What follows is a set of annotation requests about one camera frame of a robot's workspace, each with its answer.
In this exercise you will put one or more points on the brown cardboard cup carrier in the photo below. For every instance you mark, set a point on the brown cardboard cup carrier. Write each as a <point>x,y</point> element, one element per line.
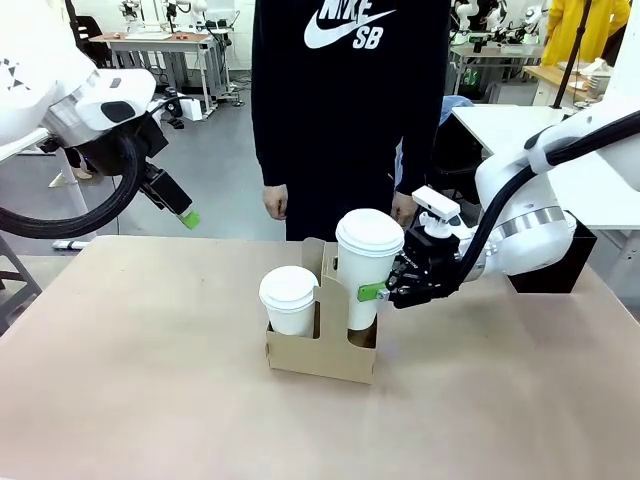
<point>320,352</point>

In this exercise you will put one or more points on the tall white lidded paper cup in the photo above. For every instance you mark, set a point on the tall white lidded paper cup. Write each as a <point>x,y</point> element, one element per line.
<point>367,265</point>

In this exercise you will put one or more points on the wooden table with clutter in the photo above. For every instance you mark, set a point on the wooden table with clutter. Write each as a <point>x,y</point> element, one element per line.
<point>547,75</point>

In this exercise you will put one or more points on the white marker pen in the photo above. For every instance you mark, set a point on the white marker pen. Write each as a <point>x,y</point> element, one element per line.
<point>70,245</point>

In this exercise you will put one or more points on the person's right hand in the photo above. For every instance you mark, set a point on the person's right hand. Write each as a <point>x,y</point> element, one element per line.
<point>275,202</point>

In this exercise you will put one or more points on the person in black hoodie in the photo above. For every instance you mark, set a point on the person in black hoodie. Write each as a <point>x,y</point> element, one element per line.
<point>350,125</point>

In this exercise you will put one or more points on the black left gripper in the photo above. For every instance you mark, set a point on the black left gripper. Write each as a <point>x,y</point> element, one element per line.
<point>167,192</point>

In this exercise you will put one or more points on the person's left hand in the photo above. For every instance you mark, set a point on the person's left hand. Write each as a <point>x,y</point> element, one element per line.
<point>403,207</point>

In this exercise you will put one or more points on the short white lidded paper cup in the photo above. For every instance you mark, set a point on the short white lidded paper cup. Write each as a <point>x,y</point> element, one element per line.
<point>290,302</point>

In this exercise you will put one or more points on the grey metal workbench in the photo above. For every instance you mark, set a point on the grey metal workbench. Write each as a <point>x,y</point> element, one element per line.
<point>160,45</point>

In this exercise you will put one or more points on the person in yellow coat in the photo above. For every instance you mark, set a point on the person in yellow coat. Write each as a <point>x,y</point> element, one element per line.
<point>565,30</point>

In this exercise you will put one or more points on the white table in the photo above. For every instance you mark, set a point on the white table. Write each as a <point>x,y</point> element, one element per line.
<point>495,125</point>

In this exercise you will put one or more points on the black box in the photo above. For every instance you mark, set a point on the black box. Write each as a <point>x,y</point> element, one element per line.
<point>550,282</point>

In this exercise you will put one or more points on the black chair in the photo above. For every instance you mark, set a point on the black chair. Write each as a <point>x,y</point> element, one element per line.
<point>95,35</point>

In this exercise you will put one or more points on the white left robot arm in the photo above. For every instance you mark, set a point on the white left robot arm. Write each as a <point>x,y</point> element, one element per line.
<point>40,75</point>

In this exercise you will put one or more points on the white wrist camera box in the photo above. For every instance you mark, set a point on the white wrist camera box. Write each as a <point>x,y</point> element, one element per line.
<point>436,206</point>

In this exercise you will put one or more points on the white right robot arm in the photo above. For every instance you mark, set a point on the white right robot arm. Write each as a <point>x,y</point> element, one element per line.
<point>530,240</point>

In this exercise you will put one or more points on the black tripod pole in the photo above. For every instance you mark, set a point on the black tripod pole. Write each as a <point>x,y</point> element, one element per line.
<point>572,50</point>

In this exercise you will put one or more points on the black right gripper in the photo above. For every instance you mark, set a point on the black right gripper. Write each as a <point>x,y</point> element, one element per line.
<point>430,265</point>

